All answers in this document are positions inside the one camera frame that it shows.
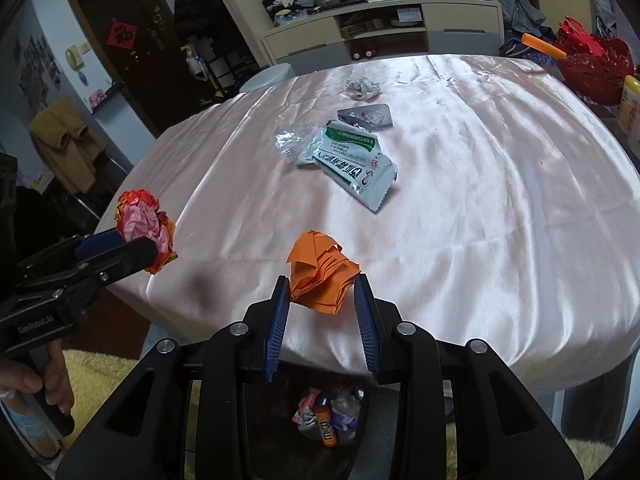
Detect orange candy tube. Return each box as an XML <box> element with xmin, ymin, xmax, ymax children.
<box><xmin>315</xmin><ymin>397</ymin><xmax>339</xmax><ymax>447</ymax></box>

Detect beige folding screen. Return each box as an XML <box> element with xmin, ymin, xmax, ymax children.
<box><xmin>205</xmin><ymin>0</ymin><xmax>273</xmax><ymax>66</ymax></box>

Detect wall photos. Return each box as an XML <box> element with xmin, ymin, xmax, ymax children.
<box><xmin>12</xmin><ymin>35</ymin><xmax>63</xmax><ymax>111</ymax></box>

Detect grey jacket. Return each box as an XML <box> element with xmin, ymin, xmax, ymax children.
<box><xmin>487</xmin><ymin>0</ymin><xmax>556</xmax><ymax>36</ymax></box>

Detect white round stool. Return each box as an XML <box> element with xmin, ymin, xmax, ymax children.
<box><xmin>239</xmin><ymin>62</ymin><xmax>297</xmax><ymax>93</ymax></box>

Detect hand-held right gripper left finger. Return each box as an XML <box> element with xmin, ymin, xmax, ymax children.
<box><xmin>55</xmin><ymin>276</ymin><xmax>292</xmax><ymax>480</ymax></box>

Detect purple white wrapper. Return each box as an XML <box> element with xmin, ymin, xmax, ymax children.
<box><xmin>332</xmin><ymin>387</ymin><xmax>364</xmax><ymax>443</ymax></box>

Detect dark blue cloth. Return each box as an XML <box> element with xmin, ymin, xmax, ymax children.
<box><xmin>500</xmin><ymin>30</ymin><xmax>561</xmax><ymax>68</ymax></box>

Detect clear plastic wrapper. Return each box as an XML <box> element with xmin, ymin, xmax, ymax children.
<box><xmin>272</xmin><ymin>124</ymin><xmax>321</xmax><ymax>158</ymax></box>

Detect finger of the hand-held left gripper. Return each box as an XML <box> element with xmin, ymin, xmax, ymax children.
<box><xmin>20</xmin><ymin>229</ymin><xmax>128</xmax><ymax>273</ymax></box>
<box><xmin>15</xmin><ymin>236</ymin><xmax>157</xmax><ymax>306</ymax></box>

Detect silver blister pack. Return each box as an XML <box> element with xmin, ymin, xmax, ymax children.
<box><xmin>336</xmin><ymin>104</ymin><xmax>394</xmax><ymax>131</ymax></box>

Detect orange paper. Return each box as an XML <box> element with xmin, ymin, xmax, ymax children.
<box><xmin>286</xmin><ymin>230</ymin><xmax>362</xmax><ymax>317</ymax></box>

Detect pink wrapper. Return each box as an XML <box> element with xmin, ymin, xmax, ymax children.
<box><xmin>294</xmin><ymin>387</ymin><xmax>321</xmax><ymax>429</ymax></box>

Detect brown coat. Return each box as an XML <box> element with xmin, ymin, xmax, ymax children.
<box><xmin>27</xmin><ymin>95</ymin><xmax>108</xmax><ymax>195</ymax></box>

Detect red pink paper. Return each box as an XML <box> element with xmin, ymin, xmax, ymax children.
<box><xmin>115</xmin><ymin>189</ymin><xmax>178</xmax><ymax>275</ymax></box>

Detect red diamond door sign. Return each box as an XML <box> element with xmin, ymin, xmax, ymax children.
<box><xmin>106</xmin><ymin>21</ymin><xmax>137</xmax><ymax>51</ymax></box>

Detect wall intercom phone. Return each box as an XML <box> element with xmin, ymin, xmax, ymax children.
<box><xmin>66</xmin><ymin>45</ymin><xmax>87</xmax><ymax>86</ymax></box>

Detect person's left hand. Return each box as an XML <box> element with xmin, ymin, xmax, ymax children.
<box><xmin>0</xmin><ymin>341</ymin><xmax>76</xmax><ymax>415</ymax></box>

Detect red plastic basket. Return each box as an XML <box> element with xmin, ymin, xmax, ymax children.
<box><xmin>554</xmin><ymin>16</ymin><xmax>636</xmax><ymax>107</ymax></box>

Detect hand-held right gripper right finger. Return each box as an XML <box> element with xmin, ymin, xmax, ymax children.
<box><xmin>352</xmin><ymin>272</ymin><xmax>586</xmax><ymax>480</ymax></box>

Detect black trash bin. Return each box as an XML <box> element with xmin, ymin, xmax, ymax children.
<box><xmin>244</xmin><ymin>360</ymin><xmax>407</xmax><ymax>480</ymax></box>

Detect green white sachet packet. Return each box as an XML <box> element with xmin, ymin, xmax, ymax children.
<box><xmin>312</xmin><ymin>147</ymin><xmax>398</xmax><ymax>215</ymax></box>
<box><xmin>295</xmin><ymin>120</ymin><xmax>383</xmax><ymax>167</ymax></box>

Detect beige television cabinet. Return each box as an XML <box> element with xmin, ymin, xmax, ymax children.
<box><xmin>262</xmin><ymin>0</ymin><xmax>503</xmax><ymax>76</ymax></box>

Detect crumpled foil ball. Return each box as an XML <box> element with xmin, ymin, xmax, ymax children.
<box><xmin>342</xmin><ymin>76</ymin><xmax>382</xmax><ymax>100</ymax></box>

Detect coat rack with dark coats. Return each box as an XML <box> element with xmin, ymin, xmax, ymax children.
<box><xmin>167</xmin><ymin>0</ymin><xmax>261</xmax><ymax>96</ymax></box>

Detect dark brown door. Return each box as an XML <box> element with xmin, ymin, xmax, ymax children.
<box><xmin>64</xmin><ymin>0</ymin><xmax>236</xmax><ymax>138</ymax></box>

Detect orange foam stick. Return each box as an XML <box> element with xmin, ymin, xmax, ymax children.
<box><xmin>521</xmin><ymin>33</ymin><xmax>567</xmax><ymax>59</ymax></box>

